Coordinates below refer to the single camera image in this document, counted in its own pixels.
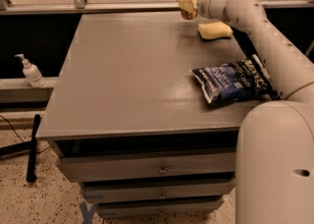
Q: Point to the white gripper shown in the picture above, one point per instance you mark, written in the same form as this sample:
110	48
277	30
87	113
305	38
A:
205	3

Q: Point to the middle grey drawer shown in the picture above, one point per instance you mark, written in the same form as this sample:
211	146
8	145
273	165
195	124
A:
205	187

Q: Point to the bottom grey drawer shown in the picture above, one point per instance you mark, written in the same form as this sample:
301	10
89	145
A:
158	206

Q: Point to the yellow sponge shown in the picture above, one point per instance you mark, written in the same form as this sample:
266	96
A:
214	30

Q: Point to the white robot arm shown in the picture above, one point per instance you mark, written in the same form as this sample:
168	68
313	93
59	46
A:
274	168

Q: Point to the blue tape cross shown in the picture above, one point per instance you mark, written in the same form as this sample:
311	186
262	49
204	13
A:
87	213

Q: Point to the black stand leg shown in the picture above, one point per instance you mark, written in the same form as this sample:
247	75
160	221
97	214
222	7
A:
29	146

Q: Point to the blue chip bag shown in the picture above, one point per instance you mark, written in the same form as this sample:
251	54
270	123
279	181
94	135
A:
240	80

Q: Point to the top grey drawer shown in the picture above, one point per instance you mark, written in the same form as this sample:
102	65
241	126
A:
111	168

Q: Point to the grey drawer cabinet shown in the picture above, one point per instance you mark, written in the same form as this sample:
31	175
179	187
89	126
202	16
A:
126	88

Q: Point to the white pump bottle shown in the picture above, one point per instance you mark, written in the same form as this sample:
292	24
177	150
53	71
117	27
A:
31	72

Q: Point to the grey drawer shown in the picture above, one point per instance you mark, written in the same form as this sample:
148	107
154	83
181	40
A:
205	187
111	168
158	206

